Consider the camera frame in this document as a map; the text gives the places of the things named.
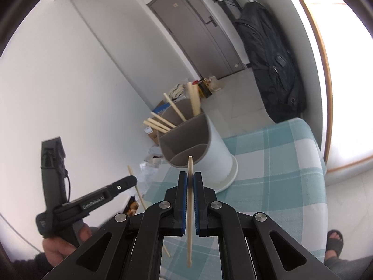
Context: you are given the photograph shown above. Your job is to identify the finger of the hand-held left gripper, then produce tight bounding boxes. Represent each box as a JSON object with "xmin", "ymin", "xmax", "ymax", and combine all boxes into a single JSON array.
[{"xmin": 102, "ymin": 176, "xmax": 137, "ymax": 197}]

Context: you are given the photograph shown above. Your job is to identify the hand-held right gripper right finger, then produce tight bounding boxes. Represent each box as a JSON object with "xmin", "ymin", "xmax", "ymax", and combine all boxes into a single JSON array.
[{"xmin": 192, "ymin": 172, "xmax": 341, "ymax": 280}]

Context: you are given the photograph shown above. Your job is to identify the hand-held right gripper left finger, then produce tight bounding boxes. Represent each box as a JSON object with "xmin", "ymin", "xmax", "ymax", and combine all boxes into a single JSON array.
[{"xmin": 41, "ymin": 171, "xmax": 187, "ymax": 280}]

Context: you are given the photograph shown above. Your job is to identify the pale wooden chopstick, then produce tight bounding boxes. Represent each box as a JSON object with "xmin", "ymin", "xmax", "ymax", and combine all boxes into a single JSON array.
[
  {"xmin": 163, "ymin": 93, "xmax": 187, "ymax": 122},
  {"xmin": 186, "ymin": 155, "xmax": 194, "ymax": 268},
  {"xmin": 127, "ymin": 165, "xmax": 172, "ymax": 258},
  {"xmin": 147, "ymin": 117, "xmax": 172, "ymax": 130},
  {"xmin": 151, "ymin": 112, "xmax": 177, "ymax": 129},
  {"xmin": 143, "ymin": 120, "xmax": 169, "ymax": 133},
  {"xmin": 190, "ymin": 82, "xmax": 202, "ymax": 116},
  {"xmin": 186, "ymin": 83, "xmax": 196, "ymax": 116}
]

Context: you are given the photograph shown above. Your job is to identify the grey white utensil holder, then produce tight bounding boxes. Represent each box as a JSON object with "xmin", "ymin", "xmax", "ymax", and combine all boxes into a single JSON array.
[{"xmin": 157, "ymin": 98, "xmax": 238, "ymax": 193}]

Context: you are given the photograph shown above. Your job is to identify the person's left hand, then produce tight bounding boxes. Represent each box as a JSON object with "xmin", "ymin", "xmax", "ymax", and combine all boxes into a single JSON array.
[{"xmin": 42, "ymin": 223, "xmax": 100, "ymax": 269}]

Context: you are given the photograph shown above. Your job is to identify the dark snack package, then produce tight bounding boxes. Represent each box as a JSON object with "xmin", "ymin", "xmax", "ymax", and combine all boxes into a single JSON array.
[{"xmin": 124, "ymin": 195, "xmax": 140, "ymax": 215}]

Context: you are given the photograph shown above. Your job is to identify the crumpled white plastic bags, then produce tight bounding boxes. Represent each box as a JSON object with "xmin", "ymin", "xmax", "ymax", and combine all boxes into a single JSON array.
[{"xmin": 138, "ymin": 146, "xmax": 165, "ymax": 190}]

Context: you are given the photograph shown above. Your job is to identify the brown cardboard box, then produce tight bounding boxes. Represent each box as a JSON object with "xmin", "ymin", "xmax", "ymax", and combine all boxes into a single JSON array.
[{"xmin": 143, "ymin": 125, "xmax": 159, "ymax": 145}]

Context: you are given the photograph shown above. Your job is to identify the blue cardboard box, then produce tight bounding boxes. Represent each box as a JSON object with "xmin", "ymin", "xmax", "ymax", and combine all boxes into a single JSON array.
[{"xmin": 153, "ymin": 99, "xmax": 172, "ymax": 116}]

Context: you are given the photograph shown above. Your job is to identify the teal white checked tablecloth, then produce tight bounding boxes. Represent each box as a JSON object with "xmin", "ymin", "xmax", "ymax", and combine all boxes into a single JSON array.
[{"xmin": 144, "ymin": 117, "xmax": 327, "ymax": 280}]

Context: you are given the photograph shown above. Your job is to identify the cream cloth bag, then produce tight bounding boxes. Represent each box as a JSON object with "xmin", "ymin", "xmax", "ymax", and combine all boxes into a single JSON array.
[{"xmin": 169, "ymin": 77, "xmax": 190, "ymax": 100}]

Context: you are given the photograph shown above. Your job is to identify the yellow black bag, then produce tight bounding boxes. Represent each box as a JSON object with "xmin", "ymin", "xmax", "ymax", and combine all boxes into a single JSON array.
[{"xmin": 198, "ymin": 80, "xmax": 213, "ymax": 98}]

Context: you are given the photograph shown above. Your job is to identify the tan paper bag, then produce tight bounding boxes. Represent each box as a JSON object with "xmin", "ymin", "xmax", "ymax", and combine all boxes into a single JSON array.
[{"xmin": 205, "ymin": 76, "xmax": 225, "ymax": 92}]

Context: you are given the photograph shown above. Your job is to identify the black slipper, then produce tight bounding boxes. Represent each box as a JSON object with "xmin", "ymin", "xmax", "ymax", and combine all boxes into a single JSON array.
[{"xmin": 326, "ymin": 233, "xmax": 345, "ymax": 259}]

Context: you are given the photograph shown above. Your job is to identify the black backpack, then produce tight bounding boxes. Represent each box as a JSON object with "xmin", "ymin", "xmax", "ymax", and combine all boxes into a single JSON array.
[{"xmin": 235, "ymin": 0, "xmax": 307, "ymax": 124}]

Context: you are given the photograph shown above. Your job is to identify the person's right leg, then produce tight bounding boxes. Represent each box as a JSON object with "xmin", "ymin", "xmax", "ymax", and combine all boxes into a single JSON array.
[{"xmin": 323, "ymin": 255, "xmax": 370, "ymax": 280}]

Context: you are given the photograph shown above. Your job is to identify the grey door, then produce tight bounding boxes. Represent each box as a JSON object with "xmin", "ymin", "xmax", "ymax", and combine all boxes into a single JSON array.
[{"xmin": 146, "ymin": 0, "xmax": 247, "ymax": 79}]

